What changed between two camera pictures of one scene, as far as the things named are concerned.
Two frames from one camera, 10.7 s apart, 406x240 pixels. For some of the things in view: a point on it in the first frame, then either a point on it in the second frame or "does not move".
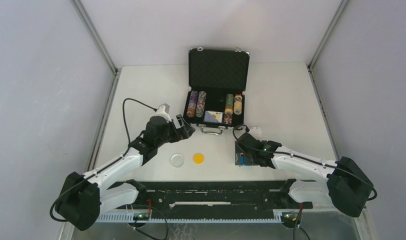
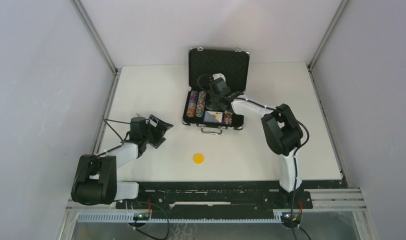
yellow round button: x=198 y=158 does not move
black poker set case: x=217 y=80 does not move
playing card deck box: x=213 y=117 does not move
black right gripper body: x=248 y=158 to x=215 y=103
